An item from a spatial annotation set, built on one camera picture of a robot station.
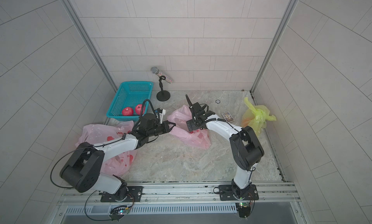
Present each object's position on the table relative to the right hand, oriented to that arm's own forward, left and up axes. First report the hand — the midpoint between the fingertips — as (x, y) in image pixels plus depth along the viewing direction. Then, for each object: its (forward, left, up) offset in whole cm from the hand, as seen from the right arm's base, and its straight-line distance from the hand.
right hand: (196, 122), depth 92 cm
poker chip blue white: (+22, -18, -6) cm, 29 cm away
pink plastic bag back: (-3, +9, +13) cm, 16 cm away
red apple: (+10, +46, +3) cm, 47 cm away
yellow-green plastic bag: (-7, -33, +13) cm, 36 cm away
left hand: (-4, +11, +7) cm, 14 cm away
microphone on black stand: (+28, +24, -2) cm, 37 cm away
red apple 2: (+12, +39, +3) cm, 41 cm away
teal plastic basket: (+31, +51, -1) cm, 59 cm away
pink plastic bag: (-8, +57, +8) cm, 58 cm away
